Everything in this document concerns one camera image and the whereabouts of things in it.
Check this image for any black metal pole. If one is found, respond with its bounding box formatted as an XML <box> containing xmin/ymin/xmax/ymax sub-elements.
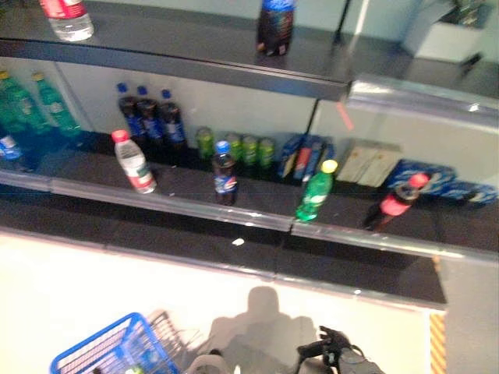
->
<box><xmin>334</xmin><ymin>0</ymin><xmax>353</xmax><ymax>44</ymax></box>

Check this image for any silver left robot leg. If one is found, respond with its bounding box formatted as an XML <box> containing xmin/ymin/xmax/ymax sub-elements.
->
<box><xmin>189</xmin><ymin>349</ymin><xmax>228</xmax><ymax>374</ymax></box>

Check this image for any yellow black hazard tape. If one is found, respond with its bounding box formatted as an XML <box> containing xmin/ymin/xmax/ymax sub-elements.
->
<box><xmin>428</xmin><ymin>312</ymin><xmax>448</xmax><ymax>374</ymax></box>

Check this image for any small water bottle red cap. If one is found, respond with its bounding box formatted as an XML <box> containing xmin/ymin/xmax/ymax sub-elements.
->
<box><xmin>111</xmin><ymin>129</ymin><xmax>157</xmax><ymax>195</ymax></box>

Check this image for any blue and red box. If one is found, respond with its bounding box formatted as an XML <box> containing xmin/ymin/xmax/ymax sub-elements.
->
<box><xmin>292</xmin><ymin>142</ymin><xmax>324</xmax><ymax>180</ymax></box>

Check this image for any blue Oreo box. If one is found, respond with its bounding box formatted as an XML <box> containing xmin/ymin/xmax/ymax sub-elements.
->
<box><xmin>386</xmin><ymin>158</ymin><xmax>458</xmax><ymax>200</ymax></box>
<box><xmin>440</xmin><ymin>181</ymin><xmax>499</xmax><ymax>208</ymax></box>

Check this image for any beige carton box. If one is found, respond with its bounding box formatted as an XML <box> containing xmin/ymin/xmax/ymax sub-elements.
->
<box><xmin>358</xmin><ymin>143</ymin><xmax>403</xmax><ymax>189</ymax></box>
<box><xmin>335</xmin><ymin>139</ymin><xmax>381</xmax><ymax>184</ymax></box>

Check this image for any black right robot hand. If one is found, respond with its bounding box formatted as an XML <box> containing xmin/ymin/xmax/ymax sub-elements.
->
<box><xmin>296</xmin><ymin>325</ymin><xmax>354</xmax><ymax>369</ymax></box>

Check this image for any white display box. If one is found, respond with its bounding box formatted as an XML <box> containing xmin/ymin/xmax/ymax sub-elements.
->
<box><xmin>405</xmin><ymin>2</ymin><xmax>493</xmax><ymax>65</ymax></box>

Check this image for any large Pepsi bottle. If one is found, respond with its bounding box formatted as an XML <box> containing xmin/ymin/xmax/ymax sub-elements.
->
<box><xmin>255</xmin><ymin>0</ymin><xmax>296</xmax><ymax>57</ymax></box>

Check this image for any blue snack box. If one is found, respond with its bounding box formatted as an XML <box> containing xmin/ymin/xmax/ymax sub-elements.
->
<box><xmin>311</xmin><ymin>136</ymin><xmax>337</xmax><ymax>172</ymax></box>

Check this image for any blue box yellow picture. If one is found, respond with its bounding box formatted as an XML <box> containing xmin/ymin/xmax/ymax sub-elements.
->
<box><xmin>278</xmin><ymin>134</ymin><xmax>309</xmax><ymax>178</ymax></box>

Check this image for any blue plastic shopping basket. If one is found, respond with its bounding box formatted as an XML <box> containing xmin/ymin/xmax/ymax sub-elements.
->
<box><xmin>49</xmin><ymin>312</ymin><xmax>182</xmax><ymax>374</ymax></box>

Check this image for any clear plastic price rail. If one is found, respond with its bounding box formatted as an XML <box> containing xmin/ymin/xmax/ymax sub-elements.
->
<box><xmin>48</xmin><ymin>177</ymin><xmax>296</xmax><ymax>235</ymax></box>
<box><xmin>290</xmin><ymin>221</ymin><xmax>499</xmax><ymax>263</ymax></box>
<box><xmin>345</xmin><ymin>76</ymin><xmax>499</xmax><ymax>132</ymax></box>
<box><xmin>0</xmin><ymin>167</ymin><xmax>52</xmax><ymax>194</ymax></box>

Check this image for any Coca-Cola bottle red cap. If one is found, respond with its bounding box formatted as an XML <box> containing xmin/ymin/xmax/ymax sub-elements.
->
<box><xmin>361</xmin><ymin>172</ymin><xmax>431</xmax><ymax>231</ymax></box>

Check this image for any black base shelf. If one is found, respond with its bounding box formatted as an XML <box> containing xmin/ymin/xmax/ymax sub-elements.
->
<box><xmin>0</xmin><ymin>185</ymin><xmax>448</xmax><ymax>312</ymax></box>

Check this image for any black shelf board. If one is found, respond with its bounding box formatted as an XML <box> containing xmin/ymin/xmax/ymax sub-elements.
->
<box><xmin>0</xmin><ymin>128</ymin><xmax>85</xmax><ymax>184</ymax></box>
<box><xmin>0</xmin><ymin>0</ymin><xmax>351</xmax><ymax>103</ymax></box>
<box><xmin>50</xmin><ymin>130</ymin><xmax>313</xmax><ymax>231</ymax></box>
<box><xmin>346</xmin><ymin>34</ymin><xmax>499</xmax><ymax>102</ymax></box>
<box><xmin>292</xmin><ymin>171</ymin><xmax>499</xmax><ymax>254</ymax></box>

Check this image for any large water bottle red label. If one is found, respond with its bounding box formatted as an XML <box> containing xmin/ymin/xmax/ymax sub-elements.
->
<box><xmin>37</xmin><ymin>0</ymin><xmax>95</xmax><ymax>43</ymax></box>

